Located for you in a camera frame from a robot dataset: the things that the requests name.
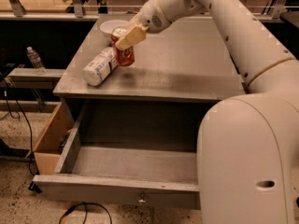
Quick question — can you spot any red coke can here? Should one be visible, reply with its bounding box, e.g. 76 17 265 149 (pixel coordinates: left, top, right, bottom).
111 26 135 66

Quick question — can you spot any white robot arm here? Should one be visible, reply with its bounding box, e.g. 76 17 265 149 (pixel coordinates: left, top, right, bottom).
117 0 299 224

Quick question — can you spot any open grey drawer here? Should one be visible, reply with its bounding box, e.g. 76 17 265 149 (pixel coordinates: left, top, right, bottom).
34 101 202 209

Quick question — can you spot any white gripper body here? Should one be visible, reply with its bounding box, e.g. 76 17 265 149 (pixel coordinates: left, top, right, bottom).
138 0 205 34

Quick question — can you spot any black floor cable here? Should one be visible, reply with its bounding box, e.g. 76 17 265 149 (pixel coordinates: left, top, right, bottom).
0 72 38 177

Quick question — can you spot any clear water bottle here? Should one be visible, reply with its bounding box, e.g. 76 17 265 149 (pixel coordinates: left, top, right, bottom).
27 47 47 75

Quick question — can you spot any white ceramic bowl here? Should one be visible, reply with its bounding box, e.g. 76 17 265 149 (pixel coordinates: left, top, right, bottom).
100 20 127 42

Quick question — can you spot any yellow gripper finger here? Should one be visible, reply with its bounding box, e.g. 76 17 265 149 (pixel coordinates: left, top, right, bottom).
116 25 148 50
127 14 140 27

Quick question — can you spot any cardboard box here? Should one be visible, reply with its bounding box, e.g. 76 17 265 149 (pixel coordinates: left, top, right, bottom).
28 103 74 175

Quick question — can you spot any metal drawer knob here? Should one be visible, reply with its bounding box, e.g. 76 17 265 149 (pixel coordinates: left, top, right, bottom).
137 193 147 204

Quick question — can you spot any grey cabinet table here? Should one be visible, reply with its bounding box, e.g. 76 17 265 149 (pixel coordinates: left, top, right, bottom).
54 17 244 143

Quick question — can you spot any white plastic bottle blue label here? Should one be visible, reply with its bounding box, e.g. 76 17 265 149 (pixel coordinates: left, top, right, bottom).
82 47 118 86

